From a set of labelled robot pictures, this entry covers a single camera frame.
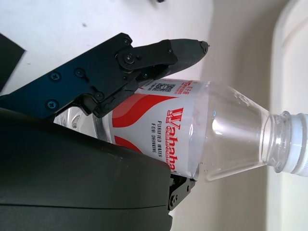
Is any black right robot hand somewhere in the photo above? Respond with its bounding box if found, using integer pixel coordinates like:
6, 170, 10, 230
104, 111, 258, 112
0, 32, 210, 231

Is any clear plastic water bottle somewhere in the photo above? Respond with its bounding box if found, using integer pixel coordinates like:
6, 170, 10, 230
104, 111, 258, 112
54, 78, 308, 185

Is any black square tape patch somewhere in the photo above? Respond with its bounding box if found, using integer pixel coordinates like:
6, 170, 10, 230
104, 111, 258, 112
0, 33, 26, 93

